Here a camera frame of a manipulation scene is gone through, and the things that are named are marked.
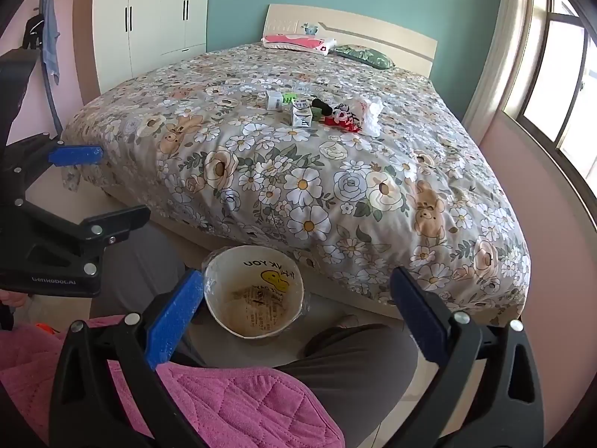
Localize red printed packet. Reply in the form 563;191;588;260
324;103;365;132

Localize hanging blue garment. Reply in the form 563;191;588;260
38;0;61;85

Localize white wardrobe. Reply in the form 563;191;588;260
92;0;213;94

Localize white printed carton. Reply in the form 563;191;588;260
290;104;314;128

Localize person's grey pants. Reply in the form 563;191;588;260
88;224;421;448

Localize hanging black garment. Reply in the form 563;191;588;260
21;14;45;52

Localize beige curtain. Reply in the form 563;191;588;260
462;0;535;141

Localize window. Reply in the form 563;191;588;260
504;0;597;183

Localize cream wooden bed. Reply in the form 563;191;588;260
100;4;438;323

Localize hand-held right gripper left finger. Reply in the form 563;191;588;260
48;268;208;448

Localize pink quilted jacket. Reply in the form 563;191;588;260
0;315;346;448

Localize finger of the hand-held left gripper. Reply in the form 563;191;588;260
79;205;151;256
0;135;104;208

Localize white paper bucket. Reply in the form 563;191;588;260
204;245;312;339

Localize white plastic bag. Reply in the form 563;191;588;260
350;96;384;137

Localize floral printed blanket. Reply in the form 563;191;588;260
60;40;530;323

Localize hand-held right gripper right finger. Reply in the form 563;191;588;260
382;266;546;448

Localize green leaf pillow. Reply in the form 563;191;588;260
332;45;396;71

